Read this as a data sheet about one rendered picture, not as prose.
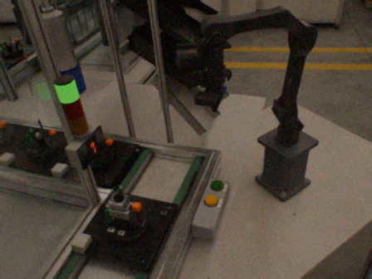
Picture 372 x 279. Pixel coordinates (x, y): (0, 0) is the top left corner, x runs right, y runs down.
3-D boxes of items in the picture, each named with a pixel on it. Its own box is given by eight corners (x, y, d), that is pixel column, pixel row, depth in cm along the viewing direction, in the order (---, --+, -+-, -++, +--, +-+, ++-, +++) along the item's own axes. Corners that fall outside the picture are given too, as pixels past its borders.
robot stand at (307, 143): (310, 183, 128) (320, 140, 116) (282, 203, 122) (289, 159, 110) (281, 163, 138) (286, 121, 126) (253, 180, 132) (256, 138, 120)
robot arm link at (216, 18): (301, 32, 100) (304, -7, 93) (315, 43, 93) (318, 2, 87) (203, 53, 99) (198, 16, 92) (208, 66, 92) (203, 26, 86)
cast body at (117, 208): (136, 209, 103) (132, 193, 98) (129, 221, 100) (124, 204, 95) (110, 203, 105) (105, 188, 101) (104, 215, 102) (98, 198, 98)
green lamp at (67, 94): (83, 94, 91) (78, 77, 88) (72, 105, 87) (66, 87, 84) (66, 92, 92) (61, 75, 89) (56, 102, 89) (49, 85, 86)
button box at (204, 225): (229, 193, 122) (229, 180, 118) (213, 242, 107) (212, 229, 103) (210, 189, 124) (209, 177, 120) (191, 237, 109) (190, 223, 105)
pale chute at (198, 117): (213, 118, 144) (221, 114, 140) (199, 136, 135) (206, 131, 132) (168, 66, 140) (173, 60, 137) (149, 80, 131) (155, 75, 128)
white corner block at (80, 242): (94, 243, 103) (90, 234, 101) (86, 256, 100) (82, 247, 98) (80, 239, 105) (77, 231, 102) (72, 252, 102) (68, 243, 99)
